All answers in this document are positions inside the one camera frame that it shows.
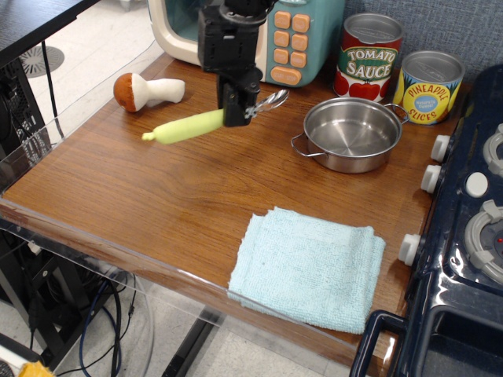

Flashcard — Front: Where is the light blue folded towel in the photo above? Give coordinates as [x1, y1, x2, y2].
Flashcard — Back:
[227, 207, 386, 335]

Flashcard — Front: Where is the white stove knob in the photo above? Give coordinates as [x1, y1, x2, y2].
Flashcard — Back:
[431, 135, 450, 163]
[420, 165, 442, 194]
[398, 234, 421, 266]

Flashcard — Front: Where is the toy microwave cream teal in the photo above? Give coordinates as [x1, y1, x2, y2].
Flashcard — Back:
[147, 1, 345, 87]

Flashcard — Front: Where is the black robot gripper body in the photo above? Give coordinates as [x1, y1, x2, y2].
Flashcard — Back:
[197, 0, 275, 72]

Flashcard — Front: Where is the blue cable under table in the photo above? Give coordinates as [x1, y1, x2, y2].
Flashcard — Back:
[79, 274, 123, 377]

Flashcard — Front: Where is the ice cream scoop yellow handle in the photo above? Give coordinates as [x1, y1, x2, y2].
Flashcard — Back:
[141, 88, 291, 145]

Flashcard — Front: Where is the pineapple slices can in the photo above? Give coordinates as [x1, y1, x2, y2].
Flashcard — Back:
[393, 50, 465, 125]

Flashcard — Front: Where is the small stainless steel pot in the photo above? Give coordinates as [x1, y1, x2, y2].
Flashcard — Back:
[291, 97, 409, 174]

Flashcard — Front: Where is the dark blue toy stove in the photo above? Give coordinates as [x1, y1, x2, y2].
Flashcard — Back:
[351, 65, 502, 376]

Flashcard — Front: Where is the tomato sauce can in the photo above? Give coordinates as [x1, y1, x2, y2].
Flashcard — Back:
[333, 13, 404, 102]

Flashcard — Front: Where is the white stove knob upper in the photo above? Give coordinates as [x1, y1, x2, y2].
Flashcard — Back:
[431, 135, 450, 163]

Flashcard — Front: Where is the white stove knob lower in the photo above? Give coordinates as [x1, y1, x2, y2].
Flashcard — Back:
[398, 234, 421, 266]

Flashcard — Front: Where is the black desk at left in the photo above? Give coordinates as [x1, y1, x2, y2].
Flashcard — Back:
[1, 0, 97, 67]

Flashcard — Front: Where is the plush brown white mushroom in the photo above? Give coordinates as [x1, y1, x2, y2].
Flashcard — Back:
[113, 73, 185, 112]

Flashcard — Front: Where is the clear acrylic table guard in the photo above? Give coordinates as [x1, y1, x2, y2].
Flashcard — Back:
[1, 46, 357, 376]

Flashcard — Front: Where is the white stove knob middle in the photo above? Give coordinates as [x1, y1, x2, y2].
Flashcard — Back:
[420, 165, 442, 194]

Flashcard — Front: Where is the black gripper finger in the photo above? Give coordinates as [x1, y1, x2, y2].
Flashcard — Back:
[222, 70, 261, 127]

